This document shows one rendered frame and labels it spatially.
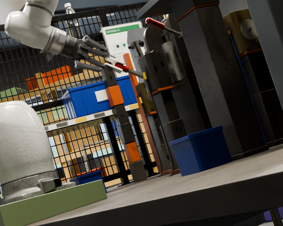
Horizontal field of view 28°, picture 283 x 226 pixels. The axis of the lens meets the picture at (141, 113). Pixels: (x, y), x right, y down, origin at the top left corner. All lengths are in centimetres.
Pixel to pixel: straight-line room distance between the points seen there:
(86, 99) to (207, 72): 109
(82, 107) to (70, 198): 98
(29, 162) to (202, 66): 51
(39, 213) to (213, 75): 55
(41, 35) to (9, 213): 78
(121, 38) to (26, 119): 132
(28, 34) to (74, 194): 71
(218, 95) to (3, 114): 57
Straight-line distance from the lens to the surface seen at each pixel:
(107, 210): 96
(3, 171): 153
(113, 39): 276
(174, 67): 178
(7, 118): 153
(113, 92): 238
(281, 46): 119
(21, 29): 199
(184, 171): 138
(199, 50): 142
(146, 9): 154
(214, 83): 139
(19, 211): 142
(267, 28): 121
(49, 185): 148
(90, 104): 242
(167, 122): 173
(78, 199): 148
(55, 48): 202
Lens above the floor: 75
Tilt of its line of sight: 5 degrees up
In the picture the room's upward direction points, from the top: 17 degrees counter-clockwise
